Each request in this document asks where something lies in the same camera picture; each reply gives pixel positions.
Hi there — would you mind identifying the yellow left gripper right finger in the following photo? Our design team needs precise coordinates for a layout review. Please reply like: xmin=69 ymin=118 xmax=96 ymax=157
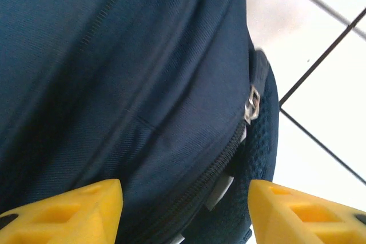
xmin=247 ymin=179 xmax=366 ymax=244

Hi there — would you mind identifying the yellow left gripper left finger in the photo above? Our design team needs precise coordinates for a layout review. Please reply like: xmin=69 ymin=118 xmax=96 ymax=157
xmin=0 ymin=178 xmax=124 ymax=244

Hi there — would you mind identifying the navy blue backpack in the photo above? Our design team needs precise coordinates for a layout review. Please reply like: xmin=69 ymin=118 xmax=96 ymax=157
xmin=0 ymin=0 xmax=280 ymax=244

